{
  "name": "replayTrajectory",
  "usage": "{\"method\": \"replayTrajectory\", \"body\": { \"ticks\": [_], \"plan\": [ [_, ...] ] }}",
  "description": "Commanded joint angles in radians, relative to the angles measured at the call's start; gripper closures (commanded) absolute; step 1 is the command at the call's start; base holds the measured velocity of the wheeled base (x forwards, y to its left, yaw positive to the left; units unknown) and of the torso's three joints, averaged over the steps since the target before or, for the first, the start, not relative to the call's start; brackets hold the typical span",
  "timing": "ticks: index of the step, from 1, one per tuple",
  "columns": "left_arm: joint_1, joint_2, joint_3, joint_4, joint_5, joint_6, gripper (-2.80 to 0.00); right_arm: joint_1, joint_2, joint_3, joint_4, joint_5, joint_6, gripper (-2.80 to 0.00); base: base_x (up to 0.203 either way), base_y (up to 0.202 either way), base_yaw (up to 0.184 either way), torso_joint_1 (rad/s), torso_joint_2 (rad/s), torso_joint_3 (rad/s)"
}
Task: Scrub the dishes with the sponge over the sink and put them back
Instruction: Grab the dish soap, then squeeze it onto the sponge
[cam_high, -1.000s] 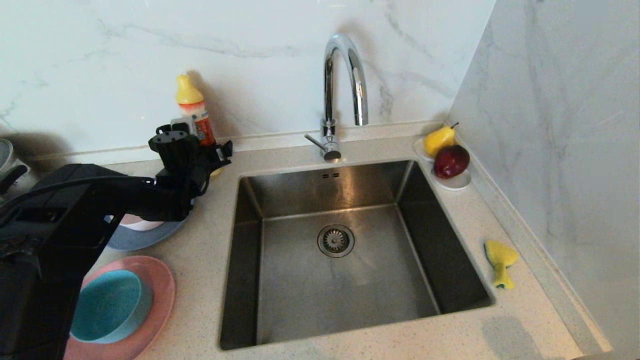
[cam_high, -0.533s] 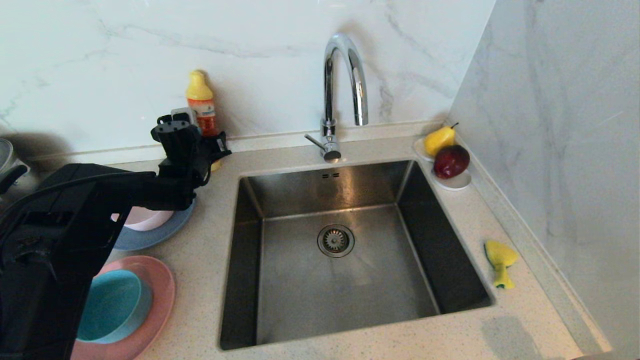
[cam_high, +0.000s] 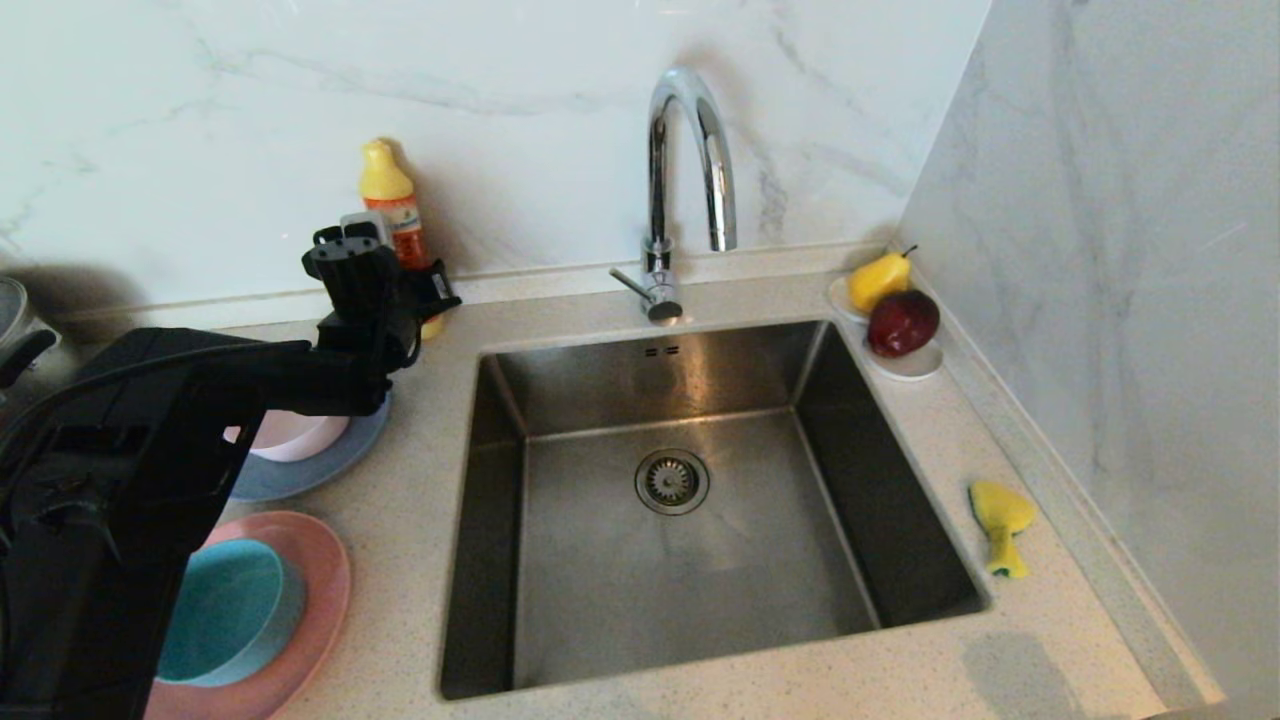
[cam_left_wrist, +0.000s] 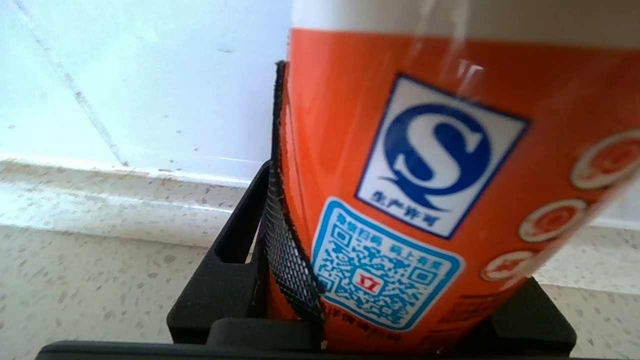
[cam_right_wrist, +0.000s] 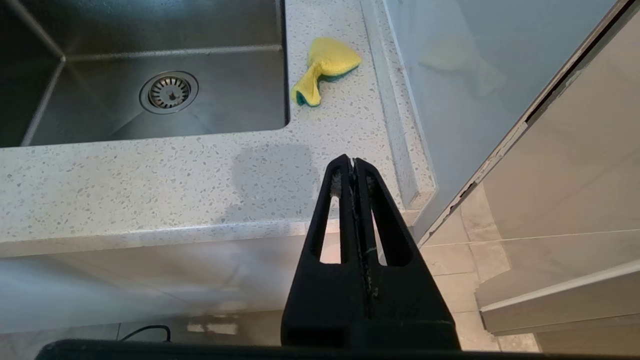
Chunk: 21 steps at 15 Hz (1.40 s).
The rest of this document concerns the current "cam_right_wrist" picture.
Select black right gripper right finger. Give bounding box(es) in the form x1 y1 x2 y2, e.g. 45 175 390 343
353 157 457 331

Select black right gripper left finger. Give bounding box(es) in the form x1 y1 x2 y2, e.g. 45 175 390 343
281 154 372 331

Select stainless steel sink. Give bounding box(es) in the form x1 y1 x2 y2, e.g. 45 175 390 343
0 0 291 148

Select yellow green sponge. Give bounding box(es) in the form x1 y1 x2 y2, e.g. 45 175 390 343
291 36 362 107

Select round metal sink strainer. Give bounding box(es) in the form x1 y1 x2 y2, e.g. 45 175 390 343
139 70 199 115

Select white base cabinet front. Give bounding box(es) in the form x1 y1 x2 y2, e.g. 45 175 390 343
0 235 311 333

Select black floor cable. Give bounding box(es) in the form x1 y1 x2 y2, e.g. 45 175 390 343
121 325 173 343

